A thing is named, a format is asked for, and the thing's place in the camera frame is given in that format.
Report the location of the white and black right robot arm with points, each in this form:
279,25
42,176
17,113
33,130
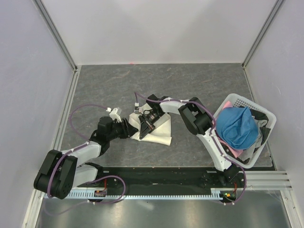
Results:
199,122

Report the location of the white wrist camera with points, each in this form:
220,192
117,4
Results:
115,114
139,109

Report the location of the blue cloth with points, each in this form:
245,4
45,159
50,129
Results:
237,127

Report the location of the aluminium frame post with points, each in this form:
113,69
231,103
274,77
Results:
55,33
264,29

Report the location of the pink cloth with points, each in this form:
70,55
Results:
236,153

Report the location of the left aluminium frame post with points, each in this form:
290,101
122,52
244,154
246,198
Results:
55,33

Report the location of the white plastic laundry basket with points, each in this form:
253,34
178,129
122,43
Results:
239,101

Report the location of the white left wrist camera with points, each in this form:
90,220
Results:
115,114

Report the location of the white cloth napkin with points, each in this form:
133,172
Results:
161,134

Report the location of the black cloth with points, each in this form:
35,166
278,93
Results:
261,121

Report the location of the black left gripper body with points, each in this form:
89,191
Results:
118,130

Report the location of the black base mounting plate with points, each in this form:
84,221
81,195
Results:
170,180

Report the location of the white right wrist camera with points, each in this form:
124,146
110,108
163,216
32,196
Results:
139,109

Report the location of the aluminium front frame rails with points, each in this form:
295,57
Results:
267,200

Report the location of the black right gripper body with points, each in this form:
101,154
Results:
151,119

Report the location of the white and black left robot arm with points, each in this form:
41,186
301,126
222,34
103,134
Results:
71,161

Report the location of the right aluminium frame post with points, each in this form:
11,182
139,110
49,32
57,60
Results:
264,29

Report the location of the grey slotted cable duct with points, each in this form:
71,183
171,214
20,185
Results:
91,194

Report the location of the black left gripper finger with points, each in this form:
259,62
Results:
125,123
131,131

